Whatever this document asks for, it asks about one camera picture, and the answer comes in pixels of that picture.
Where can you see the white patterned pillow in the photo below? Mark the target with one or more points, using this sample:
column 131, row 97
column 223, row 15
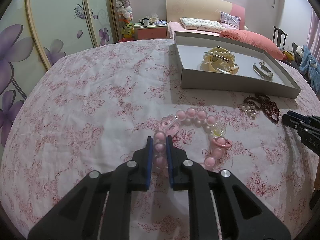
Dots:
column 200, row 25

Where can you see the cream and pink headboard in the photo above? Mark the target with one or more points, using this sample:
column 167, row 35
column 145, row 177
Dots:
column 195, row 7

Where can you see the pink curtain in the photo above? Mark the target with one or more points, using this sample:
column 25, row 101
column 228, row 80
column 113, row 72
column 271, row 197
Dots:
column 315, row 30

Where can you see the folded pink quilt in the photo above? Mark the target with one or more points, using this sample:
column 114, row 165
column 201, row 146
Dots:
column 255, row 41

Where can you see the pink sheeted mattress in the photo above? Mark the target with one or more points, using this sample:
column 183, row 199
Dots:
column 175, row 28

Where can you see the dark grey jacket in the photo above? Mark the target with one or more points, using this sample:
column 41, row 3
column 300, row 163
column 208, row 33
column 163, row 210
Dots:
column 297, row 53

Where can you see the pearl earrings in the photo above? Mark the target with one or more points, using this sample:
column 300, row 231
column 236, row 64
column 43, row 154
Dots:
column 248, row 110

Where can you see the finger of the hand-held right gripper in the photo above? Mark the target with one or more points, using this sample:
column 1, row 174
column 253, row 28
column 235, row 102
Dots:
column 303, row 118
column 291, row 121

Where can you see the silver cuff bangle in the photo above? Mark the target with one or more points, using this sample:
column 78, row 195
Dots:
column 262, row 75

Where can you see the tube of plush toys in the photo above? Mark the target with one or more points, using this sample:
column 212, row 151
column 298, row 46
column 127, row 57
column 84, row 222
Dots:
column 125, row 12

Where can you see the silver hair clip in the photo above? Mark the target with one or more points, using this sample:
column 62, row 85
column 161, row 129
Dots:
column 221, row 58

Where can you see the floral sliding door wardrobe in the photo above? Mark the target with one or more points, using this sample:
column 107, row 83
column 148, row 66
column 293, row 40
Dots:
column 55, row 12

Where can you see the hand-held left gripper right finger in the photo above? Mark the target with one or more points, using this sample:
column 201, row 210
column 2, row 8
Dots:
column 169, row 162

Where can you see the pink nightstand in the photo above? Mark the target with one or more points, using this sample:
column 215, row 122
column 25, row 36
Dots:
column 151, row 33

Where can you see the purple patterned pillow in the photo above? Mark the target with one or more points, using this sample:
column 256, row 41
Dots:
column 230, row 20

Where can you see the shallow grey cardboard tray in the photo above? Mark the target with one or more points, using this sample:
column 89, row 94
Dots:
column 225, row 85

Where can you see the pink floral bed sheet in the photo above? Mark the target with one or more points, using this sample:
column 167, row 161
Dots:
column 87, row 105

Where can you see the blue fleece garment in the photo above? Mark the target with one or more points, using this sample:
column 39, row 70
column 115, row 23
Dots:
column 308, row 62

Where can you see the dark wooden chair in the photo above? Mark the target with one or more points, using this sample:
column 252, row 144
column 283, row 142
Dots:
column 278, row 36

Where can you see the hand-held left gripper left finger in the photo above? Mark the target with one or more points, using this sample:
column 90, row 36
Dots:
column 149, row 162

